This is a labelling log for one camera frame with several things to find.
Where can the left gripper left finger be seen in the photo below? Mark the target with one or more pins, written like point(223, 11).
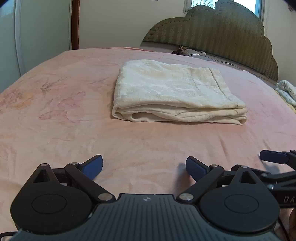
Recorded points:
point(82, 176)

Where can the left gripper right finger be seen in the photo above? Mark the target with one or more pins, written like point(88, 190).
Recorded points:
point(206, 178)

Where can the folded clothes pile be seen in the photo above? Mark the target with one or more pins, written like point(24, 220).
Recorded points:
point(287, 91)

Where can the person's right hand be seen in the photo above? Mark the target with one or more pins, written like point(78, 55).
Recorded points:
point(292, 226)

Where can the window with blue frame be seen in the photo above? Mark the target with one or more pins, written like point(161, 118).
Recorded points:
point(255, 6)

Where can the striped pillow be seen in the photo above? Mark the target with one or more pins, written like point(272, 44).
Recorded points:
point(185, 51)

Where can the pink bed blanket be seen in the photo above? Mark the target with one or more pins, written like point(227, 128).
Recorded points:
point(60, 112)

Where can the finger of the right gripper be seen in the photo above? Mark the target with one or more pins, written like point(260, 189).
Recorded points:
point(287, 158)

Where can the cream white pants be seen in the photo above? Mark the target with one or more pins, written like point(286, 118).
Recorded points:
point(152, 91)

